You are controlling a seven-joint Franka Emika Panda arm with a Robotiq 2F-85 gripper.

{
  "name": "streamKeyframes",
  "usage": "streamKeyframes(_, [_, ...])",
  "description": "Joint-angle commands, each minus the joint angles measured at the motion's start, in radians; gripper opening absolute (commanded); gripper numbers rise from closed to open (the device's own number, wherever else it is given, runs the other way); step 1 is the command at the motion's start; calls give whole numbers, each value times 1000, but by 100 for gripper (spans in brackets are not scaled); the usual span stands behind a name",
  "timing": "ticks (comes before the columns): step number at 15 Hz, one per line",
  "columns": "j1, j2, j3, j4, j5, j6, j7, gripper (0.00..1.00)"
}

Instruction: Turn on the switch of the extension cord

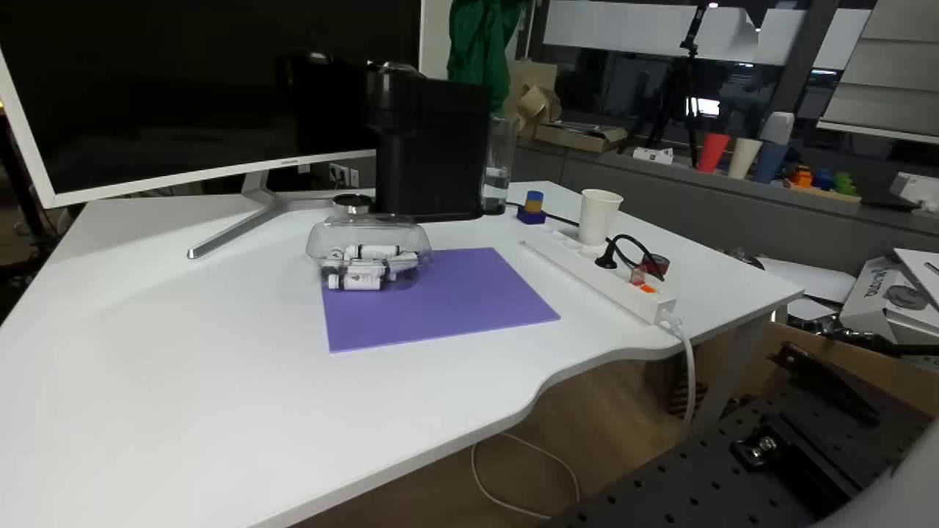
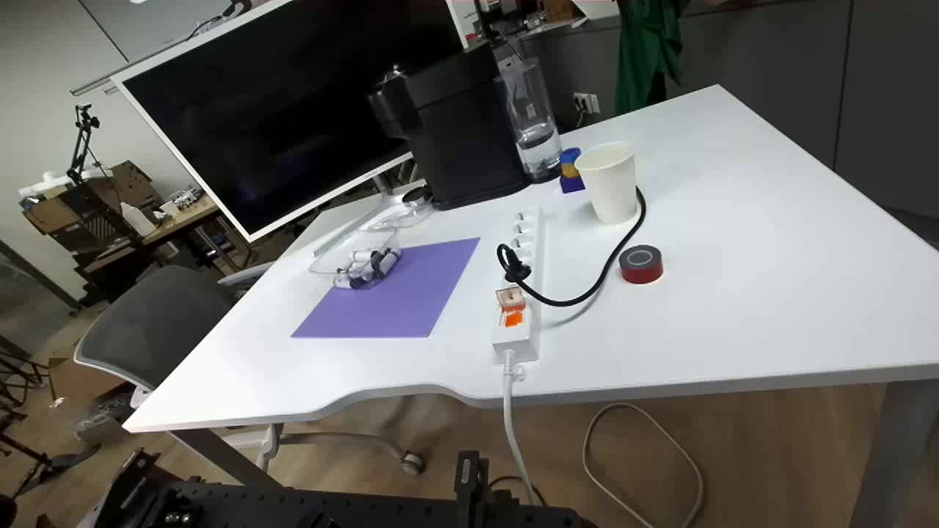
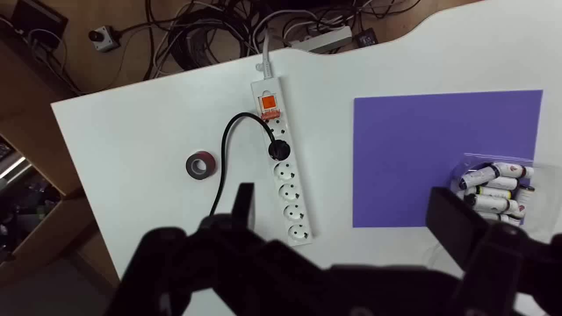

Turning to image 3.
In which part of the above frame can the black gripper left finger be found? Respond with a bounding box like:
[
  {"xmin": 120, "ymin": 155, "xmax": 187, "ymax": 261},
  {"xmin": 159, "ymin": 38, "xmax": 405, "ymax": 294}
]
[{"xmin": 199, "ymin": 182, "xmax": 259, "ymax": 248}]

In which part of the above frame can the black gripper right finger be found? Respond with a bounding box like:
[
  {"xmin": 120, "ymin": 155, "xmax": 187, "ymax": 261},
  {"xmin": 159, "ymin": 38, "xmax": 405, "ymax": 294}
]
[{"xmin": 424, "ymin": 185, "xmax": 531, "ymax": 278}]

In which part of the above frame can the white power strip orange switch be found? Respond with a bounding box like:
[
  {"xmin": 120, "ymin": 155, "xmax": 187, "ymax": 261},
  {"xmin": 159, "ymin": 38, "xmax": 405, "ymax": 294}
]
[{"xmin": 249, "ymin": 76, "xmax": 315, "ymax": 248}]

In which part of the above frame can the white coffee capsule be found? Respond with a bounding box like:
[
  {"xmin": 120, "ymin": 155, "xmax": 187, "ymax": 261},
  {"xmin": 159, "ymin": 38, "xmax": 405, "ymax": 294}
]
[
  {"xmin": 496, "ymin": 213, "xmax": 526, "ymax": 229},
  {"xmin": 456, "ymin": 166, "xmax": 498, "ymax": 192},
  {"xmin": 489, "ymin": 161, "xmax": 535, "ymax": 183},
  {"xmin": 466, "ymin": 194, "xmax": 524, "ymax": 215}
]

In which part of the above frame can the red tape roll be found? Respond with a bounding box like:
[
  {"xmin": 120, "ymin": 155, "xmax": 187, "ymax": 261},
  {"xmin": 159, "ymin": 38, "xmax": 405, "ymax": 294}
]
[{"xmin": 184, "ymin": 150, "xmax": 219, "ymax": 182}]

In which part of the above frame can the purple paper sheet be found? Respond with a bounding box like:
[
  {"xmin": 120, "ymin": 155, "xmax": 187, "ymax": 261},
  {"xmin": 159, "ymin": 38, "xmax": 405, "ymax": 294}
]
[{"xmin": 350, "ymin": 89, "xmax": 544, "ymax": 231}]

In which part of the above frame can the clear plastic bowl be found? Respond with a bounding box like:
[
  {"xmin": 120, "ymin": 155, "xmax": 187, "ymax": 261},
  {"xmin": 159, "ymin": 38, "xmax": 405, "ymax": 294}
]
[{"xmin": 445, "ymin": 152, "xmax": 562, "ymax": 248}]

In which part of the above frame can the grey floor power strip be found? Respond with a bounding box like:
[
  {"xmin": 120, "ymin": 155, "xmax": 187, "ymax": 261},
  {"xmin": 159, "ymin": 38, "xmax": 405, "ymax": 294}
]
[{"xmin": 287, "ymin": 25, "xmax": 379, "ymax": 55}]

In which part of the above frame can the brown cardboard box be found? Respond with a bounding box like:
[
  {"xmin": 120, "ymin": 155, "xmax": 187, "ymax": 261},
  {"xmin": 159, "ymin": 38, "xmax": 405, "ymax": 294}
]
[{"xmin": 0, "ymin": 134, "xmax": 66, "ymax": 266}]

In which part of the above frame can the white plug adapter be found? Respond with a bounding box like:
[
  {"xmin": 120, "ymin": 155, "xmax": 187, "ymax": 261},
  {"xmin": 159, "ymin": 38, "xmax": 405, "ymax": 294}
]
[{"xmin": 85, "ymin": 25, "xmax": 122, "ymax": 53}]

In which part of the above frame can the black plug with cable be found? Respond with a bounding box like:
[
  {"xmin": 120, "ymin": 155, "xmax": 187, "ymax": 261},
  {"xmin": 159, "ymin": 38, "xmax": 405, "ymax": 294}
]
[{"xmin": 206, "ymin": 111, "xmax": 291, "ymax": 220}]

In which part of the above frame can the white power strip cord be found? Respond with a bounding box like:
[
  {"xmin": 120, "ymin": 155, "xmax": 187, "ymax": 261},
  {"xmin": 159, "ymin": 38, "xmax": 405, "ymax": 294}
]
[{"xmin": 254, "ymin": 34, "xmax": 277, "ymax": 83}]

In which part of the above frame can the black floor cable bundle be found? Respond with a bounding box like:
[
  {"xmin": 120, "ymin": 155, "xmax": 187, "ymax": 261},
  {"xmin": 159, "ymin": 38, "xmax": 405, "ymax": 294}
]
[{"xmin": 141, "ymin": 0, "xmax": 422, "ymax": 82}]

